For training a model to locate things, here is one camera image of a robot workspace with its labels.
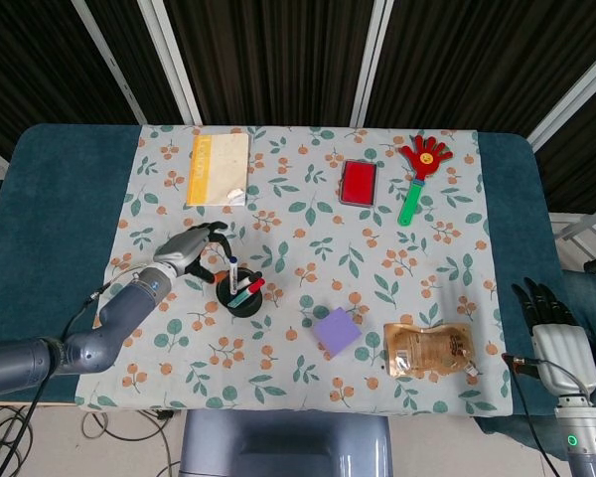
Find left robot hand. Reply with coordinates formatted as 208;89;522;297
152;222;235;285

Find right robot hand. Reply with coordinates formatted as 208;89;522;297
511;276;596;398

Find red-capped whiteboard marker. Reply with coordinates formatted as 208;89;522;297
226;277;267;307

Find black mesh pen holder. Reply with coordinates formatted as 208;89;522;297
215;266;265;319

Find yellow and cream notebook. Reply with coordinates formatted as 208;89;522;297
185;132;252;208

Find floral fruit-print tablecloth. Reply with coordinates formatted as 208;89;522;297
74;123;516;417

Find brown snack pouch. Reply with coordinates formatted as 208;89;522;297
381;321;480;379

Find teal table cover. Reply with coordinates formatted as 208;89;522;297
0;122;577;463

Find purple foam cube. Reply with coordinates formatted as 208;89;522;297
311;306;364;358

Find red ink pad case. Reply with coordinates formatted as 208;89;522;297
338;158;378;208

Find blue-grey robot torso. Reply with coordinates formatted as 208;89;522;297
178;410;394;477

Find colourful hand clapper toy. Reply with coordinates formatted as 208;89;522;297
396;134;454;228

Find black right hand cable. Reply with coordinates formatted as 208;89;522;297
501;351;560;477

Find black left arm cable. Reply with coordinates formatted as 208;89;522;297
0;267;148;477

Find grey metal rack frame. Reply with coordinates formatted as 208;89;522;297
549;212;596;245

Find white double frame post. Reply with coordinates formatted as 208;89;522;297
137;0;204;125

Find white metal frame post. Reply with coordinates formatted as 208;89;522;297
71;0;149;125
350;0;396;126

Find grey looped floor cable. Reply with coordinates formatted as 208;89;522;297
80;409;181;477

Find white slanted frame bars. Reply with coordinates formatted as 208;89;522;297
525;42;596;150

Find black floor cable bundle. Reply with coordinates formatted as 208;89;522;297
0;404;35;477

